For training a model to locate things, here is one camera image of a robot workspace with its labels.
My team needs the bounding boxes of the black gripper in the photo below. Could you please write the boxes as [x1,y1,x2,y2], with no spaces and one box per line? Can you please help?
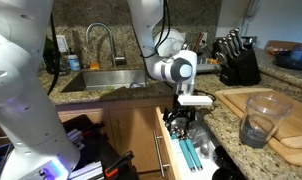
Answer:
[162,103,197,136]

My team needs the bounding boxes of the wooden kitchen drawer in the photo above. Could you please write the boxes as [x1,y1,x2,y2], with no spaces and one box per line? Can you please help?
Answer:
[154,106,232,180]

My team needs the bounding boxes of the teal handled can opener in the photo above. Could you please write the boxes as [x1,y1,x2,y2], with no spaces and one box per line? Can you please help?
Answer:
[170,125,204,173]

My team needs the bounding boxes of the wooden cabinet front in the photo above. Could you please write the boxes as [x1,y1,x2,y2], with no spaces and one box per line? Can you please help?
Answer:
[55,99,172,180]

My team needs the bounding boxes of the black round measuring cup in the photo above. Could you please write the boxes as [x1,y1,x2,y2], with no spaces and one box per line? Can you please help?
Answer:
[211,166,245,180]
[212,145,240,169]

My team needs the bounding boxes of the grey dish rack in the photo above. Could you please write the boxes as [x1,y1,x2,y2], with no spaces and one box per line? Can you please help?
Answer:
[195,54,222,74]

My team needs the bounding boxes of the black orange clamp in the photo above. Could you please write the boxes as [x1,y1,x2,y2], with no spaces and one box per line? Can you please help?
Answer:
[104,150,135,179]
[80,120,106,135]

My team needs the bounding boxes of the clear drinking glass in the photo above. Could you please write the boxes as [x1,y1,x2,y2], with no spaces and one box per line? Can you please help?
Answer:
[238,91,294,149]

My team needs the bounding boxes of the steel kitchen scissors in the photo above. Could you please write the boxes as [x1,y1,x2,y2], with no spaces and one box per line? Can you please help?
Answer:
[214,51,229,67]

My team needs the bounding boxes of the black knife block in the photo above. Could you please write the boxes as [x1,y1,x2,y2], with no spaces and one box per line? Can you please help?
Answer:
[212,28,262,87]

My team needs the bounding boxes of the black tool case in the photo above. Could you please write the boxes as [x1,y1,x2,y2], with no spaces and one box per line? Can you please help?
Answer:
[62,114,139,180]

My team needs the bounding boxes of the stainless steel sink basin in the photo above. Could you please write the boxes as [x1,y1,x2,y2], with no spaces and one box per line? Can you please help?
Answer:
[60,68,148,94]

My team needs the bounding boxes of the white plate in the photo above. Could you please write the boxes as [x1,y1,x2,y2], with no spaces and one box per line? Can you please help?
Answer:
[154,28,186,56]

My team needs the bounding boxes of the steel kitchen faucet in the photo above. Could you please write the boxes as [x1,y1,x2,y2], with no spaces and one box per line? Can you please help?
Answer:
[85,22,127,68]

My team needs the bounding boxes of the large wooden cutting board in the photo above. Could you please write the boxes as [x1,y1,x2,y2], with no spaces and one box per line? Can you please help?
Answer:
[214,87,302,168]

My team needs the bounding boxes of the small wooden cutting board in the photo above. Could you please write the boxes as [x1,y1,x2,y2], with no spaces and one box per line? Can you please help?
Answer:
[222,91,302,150]

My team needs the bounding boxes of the brown wooden board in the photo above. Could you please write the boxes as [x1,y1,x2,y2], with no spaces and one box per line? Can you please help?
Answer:
[264,40,299,56]

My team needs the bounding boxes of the small bottle blue label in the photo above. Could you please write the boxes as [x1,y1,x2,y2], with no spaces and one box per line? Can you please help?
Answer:
[67,54,81,72]

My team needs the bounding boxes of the dark blue pan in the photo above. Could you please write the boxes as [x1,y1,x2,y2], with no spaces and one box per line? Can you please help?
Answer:
[274,43,302,71]

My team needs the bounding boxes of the small clear bottle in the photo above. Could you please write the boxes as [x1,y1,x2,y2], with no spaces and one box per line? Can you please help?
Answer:
[57,57,69,77]

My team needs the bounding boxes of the dark glass bottle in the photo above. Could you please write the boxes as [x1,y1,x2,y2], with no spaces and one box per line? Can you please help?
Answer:
[43,35,60,75]

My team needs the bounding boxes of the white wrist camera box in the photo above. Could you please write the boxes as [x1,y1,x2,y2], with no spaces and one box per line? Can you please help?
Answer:
[176,94,214,107]

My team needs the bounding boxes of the steel drawer bar handle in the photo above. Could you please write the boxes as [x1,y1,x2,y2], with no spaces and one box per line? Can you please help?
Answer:
[152,130,171,178]

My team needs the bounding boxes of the orange handled utensil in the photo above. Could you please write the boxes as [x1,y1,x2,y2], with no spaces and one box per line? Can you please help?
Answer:
[206,57,220,65]

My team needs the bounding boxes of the black hanging cable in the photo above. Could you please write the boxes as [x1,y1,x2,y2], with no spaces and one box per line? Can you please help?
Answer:
[48,13,62,97]

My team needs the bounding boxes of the white wall outlet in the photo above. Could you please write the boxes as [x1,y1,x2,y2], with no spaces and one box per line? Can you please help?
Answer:
[55,34,69,54]

